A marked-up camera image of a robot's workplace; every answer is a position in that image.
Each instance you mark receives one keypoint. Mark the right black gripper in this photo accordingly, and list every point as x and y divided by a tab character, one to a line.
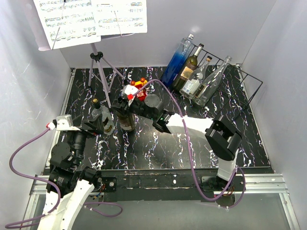
122	109

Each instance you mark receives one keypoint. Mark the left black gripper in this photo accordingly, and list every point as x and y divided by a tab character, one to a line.
94	127

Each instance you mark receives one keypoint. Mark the small clear black-cap bottle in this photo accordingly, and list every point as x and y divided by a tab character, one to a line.
102	117

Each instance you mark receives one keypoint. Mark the dark green wine bottle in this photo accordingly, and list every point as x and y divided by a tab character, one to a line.
127	122

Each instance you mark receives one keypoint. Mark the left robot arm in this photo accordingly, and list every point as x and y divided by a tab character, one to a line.
62	205

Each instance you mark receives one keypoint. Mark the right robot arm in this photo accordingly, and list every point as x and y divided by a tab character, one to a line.
223	137

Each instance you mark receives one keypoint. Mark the clear bottle with blue label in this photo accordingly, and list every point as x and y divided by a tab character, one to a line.
194	82

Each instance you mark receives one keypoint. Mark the green wine bottle silver neck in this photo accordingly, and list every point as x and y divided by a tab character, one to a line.
186	71

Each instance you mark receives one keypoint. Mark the blue glass bottle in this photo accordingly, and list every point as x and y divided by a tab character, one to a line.
177	60

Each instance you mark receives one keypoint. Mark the tall clear empty bottle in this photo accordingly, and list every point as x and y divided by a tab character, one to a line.
211	84

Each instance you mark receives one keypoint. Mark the purple music stand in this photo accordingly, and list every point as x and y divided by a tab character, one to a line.
41	40

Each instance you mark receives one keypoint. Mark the right sheet music page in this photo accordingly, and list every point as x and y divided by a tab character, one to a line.
120	17

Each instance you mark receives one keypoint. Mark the sheet music page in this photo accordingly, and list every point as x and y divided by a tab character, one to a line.
67	22
120	17

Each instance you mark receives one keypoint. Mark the left sheet music page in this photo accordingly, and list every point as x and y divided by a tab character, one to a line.
67	22

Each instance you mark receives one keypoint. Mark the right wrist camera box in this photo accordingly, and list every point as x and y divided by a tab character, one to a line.
129	92

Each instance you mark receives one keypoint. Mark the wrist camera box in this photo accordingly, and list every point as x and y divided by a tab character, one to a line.
129	92
64	123

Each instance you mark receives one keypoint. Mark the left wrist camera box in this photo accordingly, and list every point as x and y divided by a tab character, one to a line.
64	123

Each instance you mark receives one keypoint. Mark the black wire wine rack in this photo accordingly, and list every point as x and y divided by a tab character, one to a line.
232	98

